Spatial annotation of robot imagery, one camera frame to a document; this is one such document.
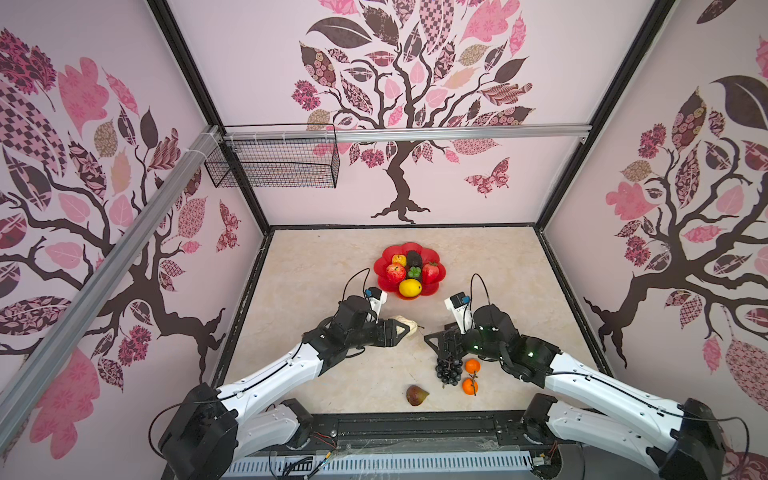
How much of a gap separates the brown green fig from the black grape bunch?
6 centimetres

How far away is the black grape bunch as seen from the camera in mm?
811

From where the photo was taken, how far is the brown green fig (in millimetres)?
777
